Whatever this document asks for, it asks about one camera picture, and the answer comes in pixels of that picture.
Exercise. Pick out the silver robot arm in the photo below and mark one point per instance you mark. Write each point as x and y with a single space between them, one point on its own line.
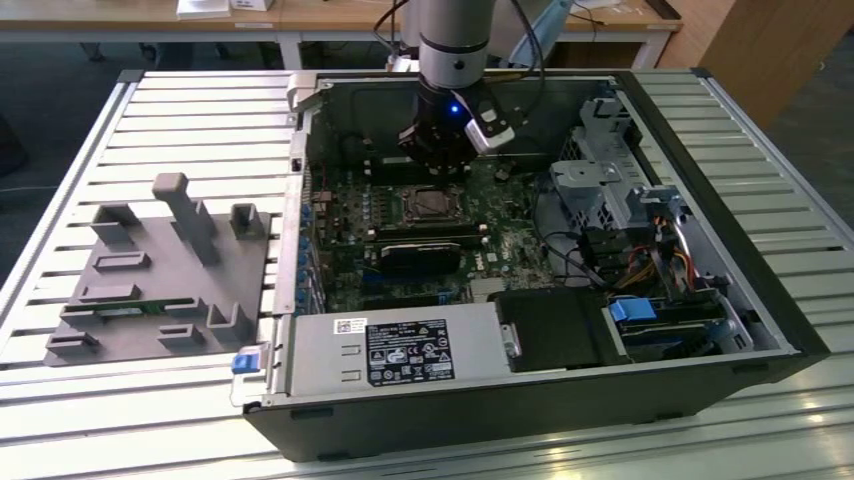
454 55

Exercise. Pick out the CPU socket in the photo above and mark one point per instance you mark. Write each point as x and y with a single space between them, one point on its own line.
432 220

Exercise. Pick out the RAM slot white clips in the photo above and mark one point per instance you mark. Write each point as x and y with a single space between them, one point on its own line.
427 239
427 231

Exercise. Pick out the perforated metal disk bay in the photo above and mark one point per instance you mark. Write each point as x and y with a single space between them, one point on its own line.
563 172

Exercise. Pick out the green motherboard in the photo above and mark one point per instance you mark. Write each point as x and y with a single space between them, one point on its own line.
514 235

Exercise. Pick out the black graphics card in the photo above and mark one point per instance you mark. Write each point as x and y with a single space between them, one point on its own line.
420 260

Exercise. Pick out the pale blue teach pendant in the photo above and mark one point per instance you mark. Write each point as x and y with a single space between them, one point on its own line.
543 27

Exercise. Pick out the silver chipset heatsink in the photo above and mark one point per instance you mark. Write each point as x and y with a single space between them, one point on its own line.
486 290

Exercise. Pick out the white box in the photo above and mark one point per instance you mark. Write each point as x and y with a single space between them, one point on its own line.
200 9
249 5

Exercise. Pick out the black plastic shroud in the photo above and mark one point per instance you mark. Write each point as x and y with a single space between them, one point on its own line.
554 330

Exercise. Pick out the blue disk carrier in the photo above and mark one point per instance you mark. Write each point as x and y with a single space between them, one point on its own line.
634 312

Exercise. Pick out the silver power supply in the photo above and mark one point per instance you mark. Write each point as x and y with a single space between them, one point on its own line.
320 355

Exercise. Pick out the grey parts rack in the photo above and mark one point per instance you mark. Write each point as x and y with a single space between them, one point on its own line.
153 280

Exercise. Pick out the green RAM stick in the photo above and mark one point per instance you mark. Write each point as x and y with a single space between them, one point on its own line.
167 304

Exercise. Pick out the blue case latch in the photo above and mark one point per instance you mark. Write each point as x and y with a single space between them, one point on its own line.
243 364

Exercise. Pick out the wooden cabinet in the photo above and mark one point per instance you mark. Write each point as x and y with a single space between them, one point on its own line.
767 50

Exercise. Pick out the wooden desk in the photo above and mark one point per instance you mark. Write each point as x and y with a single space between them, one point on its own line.
100 22

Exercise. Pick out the black silver PC case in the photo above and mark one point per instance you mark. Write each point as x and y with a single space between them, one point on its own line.
534 425

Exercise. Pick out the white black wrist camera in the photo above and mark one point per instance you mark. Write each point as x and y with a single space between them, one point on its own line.
490 135

